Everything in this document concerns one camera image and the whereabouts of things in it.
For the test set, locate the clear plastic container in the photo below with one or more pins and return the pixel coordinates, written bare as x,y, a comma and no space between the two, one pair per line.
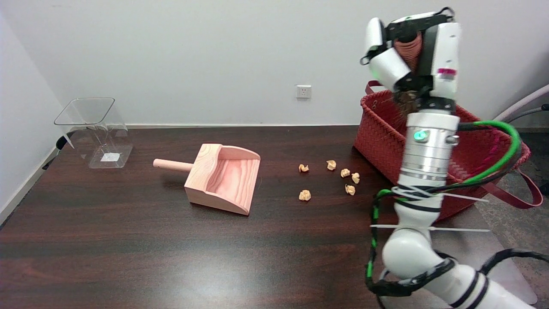
103,146

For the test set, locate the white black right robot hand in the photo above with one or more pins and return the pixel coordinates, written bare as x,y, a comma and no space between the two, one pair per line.
446,51

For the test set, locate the pale pink pipe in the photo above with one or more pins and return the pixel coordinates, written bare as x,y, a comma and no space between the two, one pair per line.
521,101

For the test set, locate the crumpled tan paper ball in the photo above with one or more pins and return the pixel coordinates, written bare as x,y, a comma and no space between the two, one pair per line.
350,189
331,165
345,173
304,195
355,178
303,168

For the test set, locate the black object at table edge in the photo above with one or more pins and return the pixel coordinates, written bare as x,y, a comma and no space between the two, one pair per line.
60,144

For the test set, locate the red woven basket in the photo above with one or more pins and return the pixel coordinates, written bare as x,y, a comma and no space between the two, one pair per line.
377,137

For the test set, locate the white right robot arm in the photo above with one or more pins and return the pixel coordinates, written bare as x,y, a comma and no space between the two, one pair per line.
429,150

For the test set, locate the white wall socket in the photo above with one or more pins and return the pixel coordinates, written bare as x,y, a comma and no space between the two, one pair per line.
303,92

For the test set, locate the white plastic zip tie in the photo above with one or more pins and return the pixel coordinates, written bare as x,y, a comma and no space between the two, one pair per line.
463,197
459,229

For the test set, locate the pink wooden dustpan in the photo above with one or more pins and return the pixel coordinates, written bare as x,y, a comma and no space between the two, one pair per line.
223,180

